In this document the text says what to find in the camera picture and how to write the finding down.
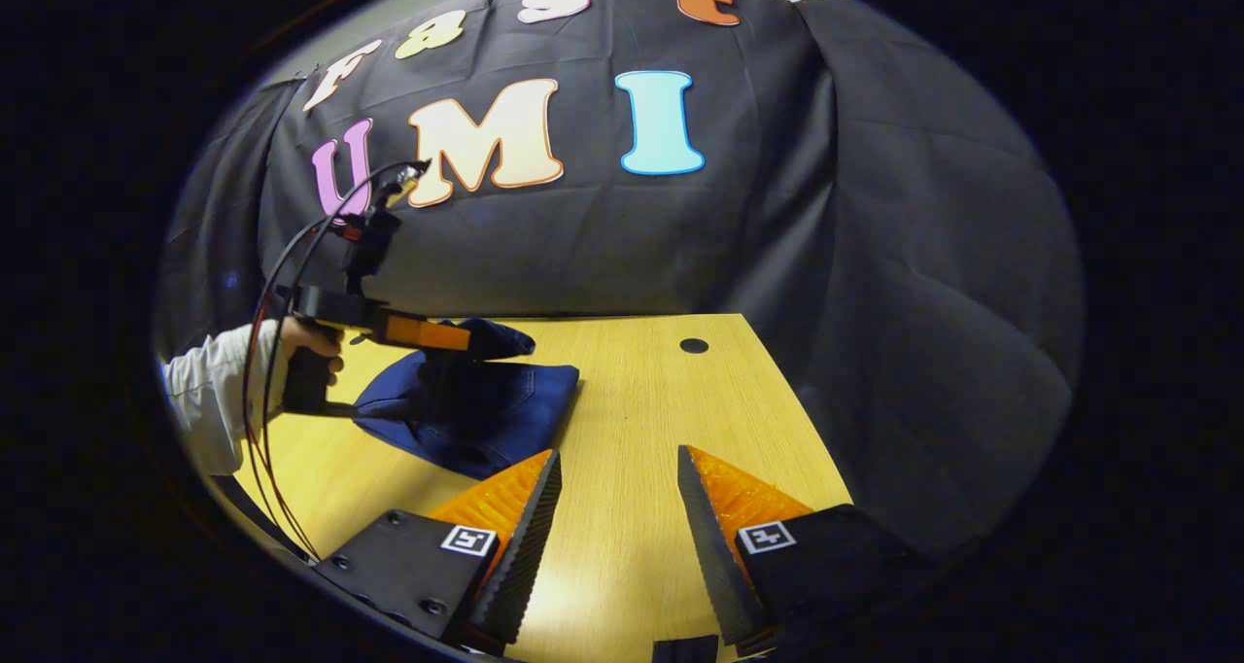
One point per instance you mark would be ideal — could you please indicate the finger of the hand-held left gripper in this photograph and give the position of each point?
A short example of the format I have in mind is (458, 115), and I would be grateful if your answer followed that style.
(428, 332)

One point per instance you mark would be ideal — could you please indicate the blue denim jeans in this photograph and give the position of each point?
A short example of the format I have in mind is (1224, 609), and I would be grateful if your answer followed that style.
(515, 420)

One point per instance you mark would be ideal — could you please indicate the black backdrop cloth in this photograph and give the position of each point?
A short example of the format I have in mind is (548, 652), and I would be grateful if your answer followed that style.
(777, 274)

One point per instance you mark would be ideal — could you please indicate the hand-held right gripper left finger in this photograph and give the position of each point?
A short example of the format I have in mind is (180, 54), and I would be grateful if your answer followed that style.
(530, 546)

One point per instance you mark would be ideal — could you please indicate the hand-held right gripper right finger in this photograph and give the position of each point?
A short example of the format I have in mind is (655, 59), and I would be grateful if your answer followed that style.
(709, 546)

